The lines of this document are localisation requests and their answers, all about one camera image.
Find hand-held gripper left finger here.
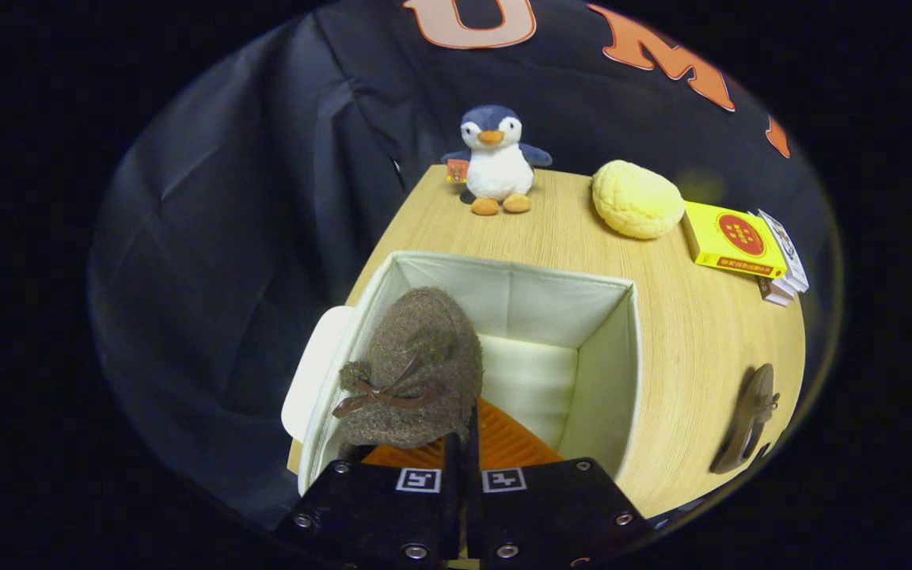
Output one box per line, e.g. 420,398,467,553
275,432,462,567

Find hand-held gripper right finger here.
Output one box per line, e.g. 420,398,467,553
465,398,652,568

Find brown fuzzy bow shoe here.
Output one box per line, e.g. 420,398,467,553
332,287,485,462
711,363,781,476

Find cream fabric storage box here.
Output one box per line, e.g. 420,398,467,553
282,251,643,496

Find pale pink book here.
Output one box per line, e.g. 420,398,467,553
757,275,796,308

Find yellow bun plush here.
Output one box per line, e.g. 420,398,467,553
591,160,685,240

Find yellow book with red circle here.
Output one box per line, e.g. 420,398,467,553
682,200,788,279

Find blue white penguin plush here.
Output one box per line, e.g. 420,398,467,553
442,104,553,216

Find white illustrated book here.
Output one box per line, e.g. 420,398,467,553
757,209,810,294

